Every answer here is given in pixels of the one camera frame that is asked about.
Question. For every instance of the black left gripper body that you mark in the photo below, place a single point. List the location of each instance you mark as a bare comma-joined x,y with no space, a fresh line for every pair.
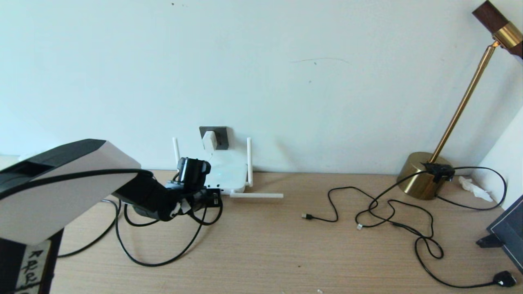
196,200

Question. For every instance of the black inline lamp switch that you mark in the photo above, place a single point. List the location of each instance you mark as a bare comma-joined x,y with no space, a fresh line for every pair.
438,171

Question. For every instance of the white router with antennas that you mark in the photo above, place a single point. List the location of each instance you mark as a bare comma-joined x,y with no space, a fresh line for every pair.
233,173

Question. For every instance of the crumpled white tissue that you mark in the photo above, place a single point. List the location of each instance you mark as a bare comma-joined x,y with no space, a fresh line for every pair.
474,190

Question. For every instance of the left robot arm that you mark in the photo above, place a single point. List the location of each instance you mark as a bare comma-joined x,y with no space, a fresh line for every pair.
53,192

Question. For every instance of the dark teal printed box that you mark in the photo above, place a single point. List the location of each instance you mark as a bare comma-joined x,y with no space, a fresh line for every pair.
510,232

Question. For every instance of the white power adapter block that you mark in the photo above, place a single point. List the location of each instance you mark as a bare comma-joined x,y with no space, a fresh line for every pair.
209,140

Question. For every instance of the brass desk lamp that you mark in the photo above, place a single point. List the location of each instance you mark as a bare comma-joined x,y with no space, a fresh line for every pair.
421,179

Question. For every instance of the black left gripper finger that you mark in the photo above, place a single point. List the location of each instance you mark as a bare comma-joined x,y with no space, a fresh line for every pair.
214,193
214,203

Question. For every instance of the black plastic clip stand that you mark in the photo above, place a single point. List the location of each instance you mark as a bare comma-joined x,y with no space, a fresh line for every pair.
489,241

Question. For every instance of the grey wall socket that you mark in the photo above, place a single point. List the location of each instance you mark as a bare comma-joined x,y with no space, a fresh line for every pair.
223,138

